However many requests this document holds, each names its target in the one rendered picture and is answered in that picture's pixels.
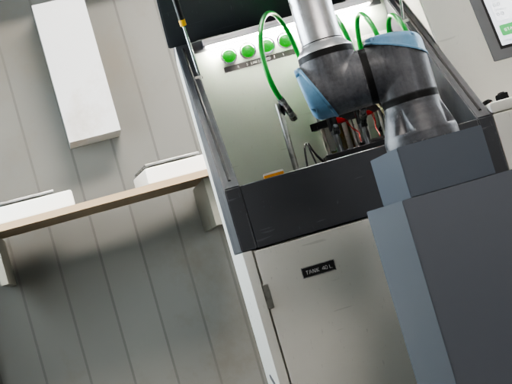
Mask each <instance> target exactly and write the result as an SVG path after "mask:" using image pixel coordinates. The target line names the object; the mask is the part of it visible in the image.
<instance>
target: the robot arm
mask: <svg viewBox="0 0 512 384"><path fill-rule="evenodd" d="M288 2H289V6H290V10H291V13H292V16H293V20H294V23H295V26H296V31H297V33H298V36H299V41H300V44H301V47H302V52H301V53H300V55H299V57H298V63H299V68H296V69H295V70H294V74H295V76H296V79H297V81H298V83H299V86H300V88H301V91H302V93H303V95H304V97H305V100H306V102H307V104H308V106H309V108H310V111H311V112H312V114H313V116H314V117H315V118H317V119H319V120H324V119H328V118H331V117H339V115H342V114H346V113H349V112H352V111H355V110H359V109H362V108H365V107H369V106H372V105H374V104H379V103H381V104H382V108H383V111H384V114H385V148H386V151H387V152H390V151H392V150H393V149H396V148H398V147H401V146H406V145H409V144H412V143H416V142H420V141H423V140H426V139H431V138H434V137H438V136H442V135H446V134H448V133H453V132H456V131H459V126H458V123H457V122H456V120H455V119H454V117H453V115H452V114H451V113H450V112H449V110H448V109H447V107H446V105H445V104H444V103H443V102H442V100H441V98H440V94H439V91H438V89H437V84H436V81H435V78H434V74H433V71H432V68H431V66H430V61H429V59H428V55H427V54H428V52H427V50H426V49H425V46H424V43H423V40H422V38H421V36H420V35H419V34H418V33H416V32H414V31H407V30H404V31H396V32H390V33H385V34H380V35H376V36H374V37H370V38H368V39H366V40H365V41H364V42H363V49H361V50H356V51H354V48H353V44H352V43H351V42H350V41H349V40H346V39H344V38H343V37H342V35H341V30H340V28H339V24H338V20H337V17H336V14H335V12H334V7H333V4H332V1H331V0H288Z"/></svg>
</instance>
